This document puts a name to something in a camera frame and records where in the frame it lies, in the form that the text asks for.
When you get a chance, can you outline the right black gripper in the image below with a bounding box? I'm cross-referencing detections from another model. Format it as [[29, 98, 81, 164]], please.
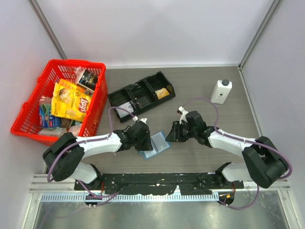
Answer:
[[165, 121, 197, 142]]

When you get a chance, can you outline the blue leather card holder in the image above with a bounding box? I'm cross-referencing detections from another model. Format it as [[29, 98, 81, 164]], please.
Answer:
[[138, 131, 172, 160]]

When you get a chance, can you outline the gold card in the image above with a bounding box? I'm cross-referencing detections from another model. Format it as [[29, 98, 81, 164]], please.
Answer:
[[155, 88, 170, 100]]

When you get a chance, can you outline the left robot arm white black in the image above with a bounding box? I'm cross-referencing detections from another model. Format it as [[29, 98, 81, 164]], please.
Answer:
[[42, 118, 153, 190]]

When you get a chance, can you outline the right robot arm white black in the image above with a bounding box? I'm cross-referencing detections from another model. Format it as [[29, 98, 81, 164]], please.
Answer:
[[166, 111, 289, 188]]

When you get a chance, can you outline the white card in tray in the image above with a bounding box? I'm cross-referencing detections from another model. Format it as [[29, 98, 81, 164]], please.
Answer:
[[116, 102, 134, 118]]

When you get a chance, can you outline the black three-compartment organizer tray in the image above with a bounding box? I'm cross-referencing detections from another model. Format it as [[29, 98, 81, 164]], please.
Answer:
[[108, 71, 176, 123]]

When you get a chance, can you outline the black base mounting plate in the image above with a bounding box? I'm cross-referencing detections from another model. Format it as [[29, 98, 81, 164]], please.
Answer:
[[85, 173, 244, 196]]

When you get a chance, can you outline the white bottle grey cap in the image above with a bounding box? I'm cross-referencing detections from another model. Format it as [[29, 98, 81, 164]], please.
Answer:
[[211, 79, 233, 104]]

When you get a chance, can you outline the black snack box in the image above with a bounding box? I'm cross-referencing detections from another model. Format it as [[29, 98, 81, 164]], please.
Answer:
[[76, 69, 98, 93]]

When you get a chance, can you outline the yellow Lays chips bag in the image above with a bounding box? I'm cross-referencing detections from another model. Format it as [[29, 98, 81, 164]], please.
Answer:
[[51, 79, 92, 122]]

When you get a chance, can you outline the blue packaged item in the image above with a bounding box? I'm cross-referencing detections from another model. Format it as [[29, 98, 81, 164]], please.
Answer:
[[39, 104, 61, 129]]

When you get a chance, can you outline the red plastic shopping basket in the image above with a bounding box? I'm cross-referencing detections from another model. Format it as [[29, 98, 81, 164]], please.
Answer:
[[11, 59, 108, 146]]

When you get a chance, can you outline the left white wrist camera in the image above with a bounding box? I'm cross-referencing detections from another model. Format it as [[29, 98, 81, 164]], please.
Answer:
[[132, 116, 147, 124]]

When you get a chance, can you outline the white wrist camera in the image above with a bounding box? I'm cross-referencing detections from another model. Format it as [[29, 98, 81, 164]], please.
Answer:
[[177, 106, 188, 124], [132, 116, 147, 124]]

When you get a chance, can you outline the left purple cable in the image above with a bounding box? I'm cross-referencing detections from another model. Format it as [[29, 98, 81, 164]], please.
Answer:
[[47, 106, 139, 208]]

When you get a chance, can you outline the purple cable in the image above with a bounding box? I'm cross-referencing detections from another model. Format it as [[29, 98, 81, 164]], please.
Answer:
[[47, 106, 139, 208], [178, 97, 293, 210]]

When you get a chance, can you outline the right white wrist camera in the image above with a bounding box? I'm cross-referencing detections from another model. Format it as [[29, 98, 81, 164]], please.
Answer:
[[177, 106, 188, 124]]

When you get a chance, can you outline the aluminium rail frame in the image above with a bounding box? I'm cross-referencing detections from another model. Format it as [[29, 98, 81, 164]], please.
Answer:
[[30, 171, 291, 203]]

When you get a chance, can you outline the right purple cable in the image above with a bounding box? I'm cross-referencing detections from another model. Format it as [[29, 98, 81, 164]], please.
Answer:
[[178, 97, 293, 210]]

